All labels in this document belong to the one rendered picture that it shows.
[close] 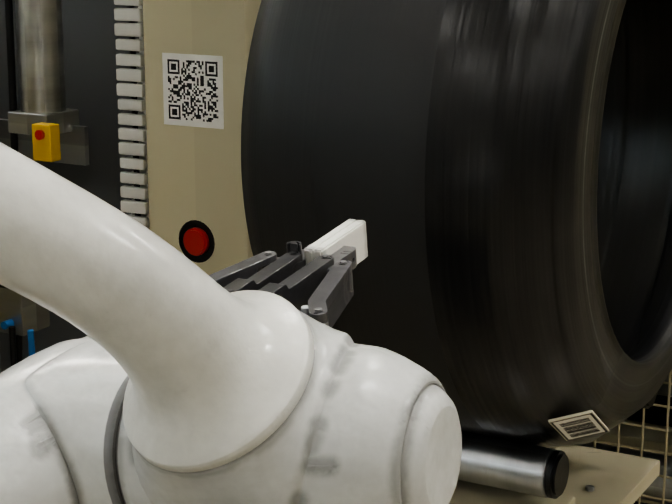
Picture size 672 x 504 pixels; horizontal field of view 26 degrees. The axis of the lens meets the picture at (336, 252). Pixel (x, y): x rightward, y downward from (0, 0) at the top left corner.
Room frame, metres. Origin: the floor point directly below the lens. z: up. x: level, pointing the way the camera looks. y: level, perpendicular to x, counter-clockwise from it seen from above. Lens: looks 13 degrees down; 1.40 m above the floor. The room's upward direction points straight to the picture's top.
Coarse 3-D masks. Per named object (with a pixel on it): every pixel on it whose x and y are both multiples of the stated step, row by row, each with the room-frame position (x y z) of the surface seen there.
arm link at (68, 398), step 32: (64, 352) 0.77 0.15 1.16; (96, 352) 0.76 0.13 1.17; (0, 384) 0.74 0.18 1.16; (32, 384) 0.73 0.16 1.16; (64, 384) 0.73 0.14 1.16; (96, 384) 0.72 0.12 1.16; (0, 416) 0.71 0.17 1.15; (32, 416) 0.71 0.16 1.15; (64, 416) 0.71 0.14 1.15; (96, 416) 0.71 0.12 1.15; (0, 448) 0.69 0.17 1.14; (32, 448) 0.70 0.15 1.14; (64, 448) 0.70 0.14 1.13; (96, 448) 0.70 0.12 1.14; (0, 480) 0.68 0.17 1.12; (32, 480) 0.69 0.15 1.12; (64, 480) 0.70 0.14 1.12; (96, 480) 0.70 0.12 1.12
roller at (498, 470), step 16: (464, 432) 1.30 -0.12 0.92; (464, 448) 1.27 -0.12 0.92; (480, 448) 1.27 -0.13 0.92; (496, 448) 1.26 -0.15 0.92; (512, 448) 1.26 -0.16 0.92; (528, 448) 1.26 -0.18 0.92; (544, 448) 1.25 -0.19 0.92; (464, 464) 1.27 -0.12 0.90; (480, 464) 1.26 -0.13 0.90; (496, 464) 1.25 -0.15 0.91; (512, 464) 1.25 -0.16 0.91; (528, 464) 1.24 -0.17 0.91; (544, 464) 1.24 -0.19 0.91; (560, 464) 1.24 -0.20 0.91; (464, 480) 1.28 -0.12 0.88; (480, 480) 1.26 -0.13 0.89; (496, 480) 1.25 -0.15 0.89; (512, 480) 1.24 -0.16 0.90; (528, 480) 1.24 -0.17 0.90; (544, 480) 1.23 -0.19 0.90; (560, 480) 1.24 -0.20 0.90; (544, 496) 1.24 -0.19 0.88
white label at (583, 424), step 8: (568, 416) 1.20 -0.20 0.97; (576, 416) 1.20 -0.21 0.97; (584, 416) 1.20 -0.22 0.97; (592, 416) 1.20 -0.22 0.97; (552, 424) 1.21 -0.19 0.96; (560, 424) 1.21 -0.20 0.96; (568, 424) 1.21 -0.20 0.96; (576, 424) 1.21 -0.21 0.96; (584, 424) 1.21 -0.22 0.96; (592, 424) 1.22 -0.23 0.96; (600, 424) 1.22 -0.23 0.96; (560, 432) 1.22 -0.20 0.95; (568, 432) 1.23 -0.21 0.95; (576, 432) 1.23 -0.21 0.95; (584, 432) 1.23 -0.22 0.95; (592, 432) 1.23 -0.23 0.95; (600, 432) 1.23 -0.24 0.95; (568, 440) 1.24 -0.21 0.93
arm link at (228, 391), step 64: (0, 192) 0.60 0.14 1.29; (64, 192) 0.62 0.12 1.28; (0, 256) 0.60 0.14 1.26; (64, 256) 0.60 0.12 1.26; (128, 256) 0.61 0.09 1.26; (128, 320) 0.61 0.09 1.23; (192, 320) 0.62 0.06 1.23; (256, 320) 0.65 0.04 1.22; (128, 384) 0.68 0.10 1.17; (192, 384) 0.62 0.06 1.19; (256, 384) 0.63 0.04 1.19; (320, 384) 0.65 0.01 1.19; (384, 384) 0.65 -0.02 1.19; (128, 448) 0.69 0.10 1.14; (192, 448) 0.63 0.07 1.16; (256, 448) 0.63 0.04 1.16; (320, 448) 0.63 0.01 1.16; (384, 448) 0.63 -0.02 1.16; (448, 448) 0.66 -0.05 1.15
